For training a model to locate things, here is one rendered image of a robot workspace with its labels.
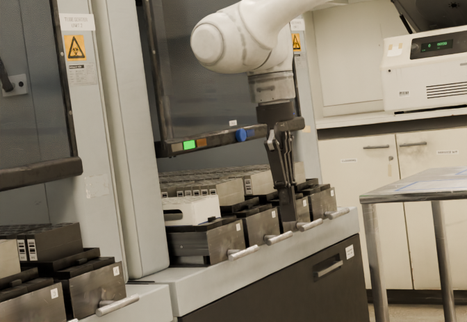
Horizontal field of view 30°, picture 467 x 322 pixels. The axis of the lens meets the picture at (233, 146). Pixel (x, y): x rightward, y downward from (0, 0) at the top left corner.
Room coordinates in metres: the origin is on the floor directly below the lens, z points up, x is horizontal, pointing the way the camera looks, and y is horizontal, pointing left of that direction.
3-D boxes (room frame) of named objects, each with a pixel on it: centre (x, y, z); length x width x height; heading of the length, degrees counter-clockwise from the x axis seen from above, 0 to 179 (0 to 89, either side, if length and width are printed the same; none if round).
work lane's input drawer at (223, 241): (1.97, 0.31, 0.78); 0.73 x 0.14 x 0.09; 57
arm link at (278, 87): (1.73, -0.09, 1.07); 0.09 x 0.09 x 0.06
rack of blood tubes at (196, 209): (1.90, 0.20, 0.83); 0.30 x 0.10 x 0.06; 57
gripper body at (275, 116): (1.73, -0.09, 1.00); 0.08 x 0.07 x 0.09; 160
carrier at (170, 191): (2.05, 0.14, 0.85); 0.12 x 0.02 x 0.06; 148
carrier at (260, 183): (2.10, -0.05, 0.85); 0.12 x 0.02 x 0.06; 147
